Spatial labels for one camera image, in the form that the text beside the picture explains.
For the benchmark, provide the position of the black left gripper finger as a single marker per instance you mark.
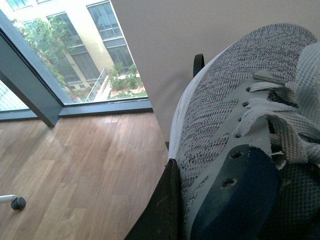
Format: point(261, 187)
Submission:
point(160, 218)

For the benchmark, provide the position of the grey sneaker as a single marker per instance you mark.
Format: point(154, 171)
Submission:
point(246, 139)

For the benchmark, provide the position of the black metal shoe rack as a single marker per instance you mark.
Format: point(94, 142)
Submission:
point(198, 64)

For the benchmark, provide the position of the white chair leg with caster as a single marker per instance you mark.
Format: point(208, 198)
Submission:
point(16, 203)

